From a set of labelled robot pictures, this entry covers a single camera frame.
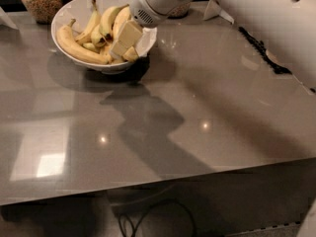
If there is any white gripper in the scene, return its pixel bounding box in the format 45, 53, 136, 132
110, 0, 192, 59

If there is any large yellow banana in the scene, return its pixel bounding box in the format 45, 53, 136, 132
111, 7, 143, 62

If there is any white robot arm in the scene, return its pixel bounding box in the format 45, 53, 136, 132
129, 0, 316, 91

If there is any yellow banana upright middle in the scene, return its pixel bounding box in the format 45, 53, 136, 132
99, 5, 130, 40

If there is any white ceramic bowl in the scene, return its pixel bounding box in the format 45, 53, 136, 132
49, 0, 158, 76

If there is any yellow banana back left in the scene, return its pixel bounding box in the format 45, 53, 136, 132
75, 0, 101, 45

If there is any long yellow banana left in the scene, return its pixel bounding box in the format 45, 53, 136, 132
55, 19, 108, 65

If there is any glass jar of cereal left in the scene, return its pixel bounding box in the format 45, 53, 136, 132
21, 0, 62, 24

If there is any white folded paper sign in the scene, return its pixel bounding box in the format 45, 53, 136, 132
203, 0, 234, 24

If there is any white card left edge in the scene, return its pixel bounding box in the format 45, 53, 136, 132
0, 7, 18, 30

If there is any black rubber mat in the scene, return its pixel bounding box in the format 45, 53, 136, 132
238, 27, 291, 75

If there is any black cable under table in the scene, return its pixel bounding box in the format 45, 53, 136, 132
118, 198, 198, 237

